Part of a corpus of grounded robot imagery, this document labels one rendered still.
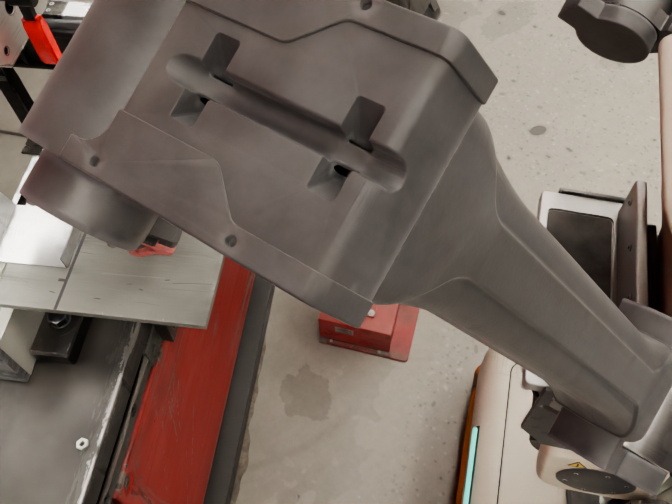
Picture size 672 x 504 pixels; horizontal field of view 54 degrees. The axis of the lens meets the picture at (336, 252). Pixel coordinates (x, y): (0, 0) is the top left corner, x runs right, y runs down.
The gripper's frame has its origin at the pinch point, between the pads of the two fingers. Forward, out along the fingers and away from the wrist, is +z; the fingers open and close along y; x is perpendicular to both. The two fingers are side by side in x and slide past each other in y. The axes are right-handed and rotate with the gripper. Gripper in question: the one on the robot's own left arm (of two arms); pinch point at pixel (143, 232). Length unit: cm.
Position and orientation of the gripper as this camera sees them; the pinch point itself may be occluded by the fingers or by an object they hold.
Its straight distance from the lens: 82.8
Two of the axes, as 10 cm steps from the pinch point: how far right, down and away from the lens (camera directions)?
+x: 8.8, 3.6, 3.2
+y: -1.4, 8.3, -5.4
